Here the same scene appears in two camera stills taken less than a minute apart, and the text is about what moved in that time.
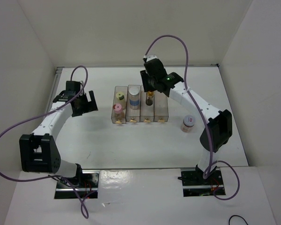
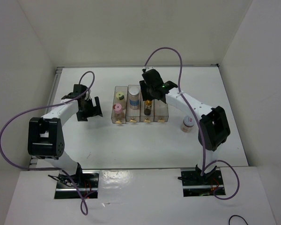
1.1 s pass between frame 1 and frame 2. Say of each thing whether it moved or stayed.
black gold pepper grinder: moved
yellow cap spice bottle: stayed
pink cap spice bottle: stayed
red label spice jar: stayed
